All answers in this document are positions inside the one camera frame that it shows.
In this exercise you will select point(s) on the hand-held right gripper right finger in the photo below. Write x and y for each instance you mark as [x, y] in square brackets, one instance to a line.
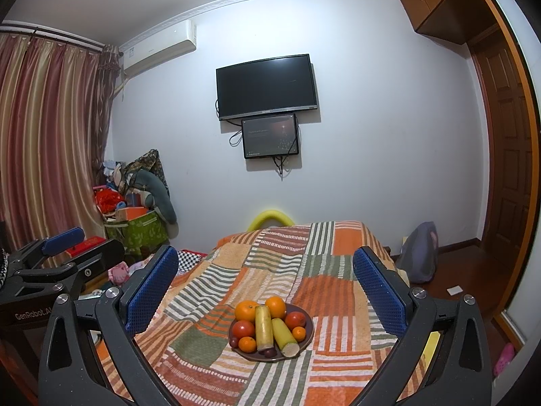
[380, 292]

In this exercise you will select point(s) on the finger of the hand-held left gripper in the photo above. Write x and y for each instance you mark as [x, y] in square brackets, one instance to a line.
[97, 260]
[63, 239]

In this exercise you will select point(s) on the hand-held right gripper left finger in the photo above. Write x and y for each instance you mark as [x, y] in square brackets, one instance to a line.
[152, 287]

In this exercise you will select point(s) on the dark purple plate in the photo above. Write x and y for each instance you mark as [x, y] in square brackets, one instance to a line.
[307, 334]

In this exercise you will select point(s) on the large orange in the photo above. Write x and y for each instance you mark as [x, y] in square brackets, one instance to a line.
[275, 306]
[246, 311]

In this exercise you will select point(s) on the red flat box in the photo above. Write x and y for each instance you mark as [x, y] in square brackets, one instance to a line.
[91, 245]

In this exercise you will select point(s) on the pink toy figure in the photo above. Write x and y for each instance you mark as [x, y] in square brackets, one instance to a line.
[120, 273]

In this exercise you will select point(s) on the checkered cloth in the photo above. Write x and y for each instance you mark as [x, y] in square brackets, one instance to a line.
[190, 260]

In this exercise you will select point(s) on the striped patchwork blanket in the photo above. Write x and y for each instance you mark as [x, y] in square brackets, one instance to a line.
[329, 287]

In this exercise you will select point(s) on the grey-blue bag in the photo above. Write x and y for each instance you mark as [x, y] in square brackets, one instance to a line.
[420, 253]

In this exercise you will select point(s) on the red plastic bag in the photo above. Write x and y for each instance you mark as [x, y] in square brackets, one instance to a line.
[107, 201]

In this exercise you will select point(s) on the orange cardboard box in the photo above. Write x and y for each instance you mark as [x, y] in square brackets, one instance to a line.
[133, 213]

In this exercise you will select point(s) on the white paper slip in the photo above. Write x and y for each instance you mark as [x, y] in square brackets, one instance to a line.
[455, 290]

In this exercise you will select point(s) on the red tomato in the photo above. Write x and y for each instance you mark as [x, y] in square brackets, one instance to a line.
[243, 330]
[294, 320]

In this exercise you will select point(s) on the small tangerine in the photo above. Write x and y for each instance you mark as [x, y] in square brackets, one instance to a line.
[247, 344]
[299, 333]

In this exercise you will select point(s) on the grey-green plush toy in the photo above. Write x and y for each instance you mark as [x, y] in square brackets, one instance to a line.
[156, 190]

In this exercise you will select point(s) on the striped red curtain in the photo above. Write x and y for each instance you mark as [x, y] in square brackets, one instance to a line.
[42, 135]

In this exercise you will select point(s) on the patterned dark bag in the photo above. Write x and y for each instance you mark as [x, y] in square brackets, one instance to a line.
[148, 160]

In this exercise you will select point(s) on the yellow banana-like fruit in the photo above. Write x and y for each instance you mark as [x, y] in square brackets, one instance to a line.
[263, 330]

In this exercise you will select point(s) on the yellow foam tube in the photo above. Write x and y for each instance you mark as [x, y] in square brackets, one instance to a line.
[270, 215]

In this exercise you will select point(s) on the pink slipper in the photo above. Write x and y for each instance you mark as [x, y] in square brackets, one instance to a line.
[505, 357]

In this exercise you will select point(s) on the brown wooden door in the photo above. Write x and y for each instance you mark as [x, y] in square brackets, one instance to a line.
[503, 143]

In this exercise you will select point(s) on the dark curtain rod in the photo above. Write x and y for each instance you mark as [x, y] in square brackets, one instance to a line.
[36, 30]

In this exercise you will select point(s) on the white air conditioner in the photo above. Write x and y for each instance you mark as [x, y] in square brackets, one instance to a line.
[156, 48]

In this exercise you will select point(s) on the small wall monitor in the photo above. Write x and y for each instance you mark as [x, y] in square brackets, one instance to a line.
[270, 137]

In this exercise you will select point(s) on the black wall television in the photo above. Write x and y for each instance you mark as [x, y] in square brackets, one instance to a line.
[266, 86]

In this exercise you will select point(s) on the wooden wall cabinet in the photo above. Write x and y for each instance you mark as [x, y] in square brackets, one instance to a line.
[435, 4]

